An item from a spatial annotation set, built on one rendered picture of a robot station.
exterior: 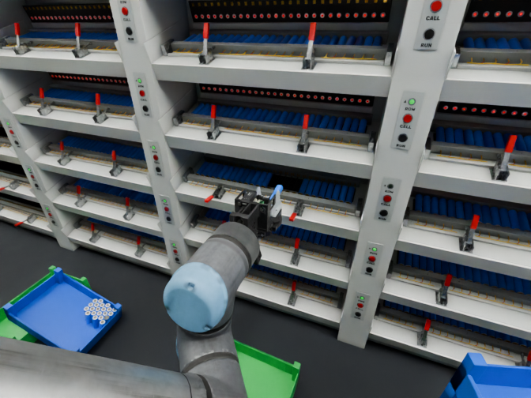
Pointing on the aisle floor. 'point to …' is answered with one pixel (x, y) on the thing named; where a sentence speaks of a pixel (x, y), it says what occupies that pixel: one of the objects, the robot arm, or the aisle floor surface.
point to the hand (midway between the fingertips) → (272, 203)
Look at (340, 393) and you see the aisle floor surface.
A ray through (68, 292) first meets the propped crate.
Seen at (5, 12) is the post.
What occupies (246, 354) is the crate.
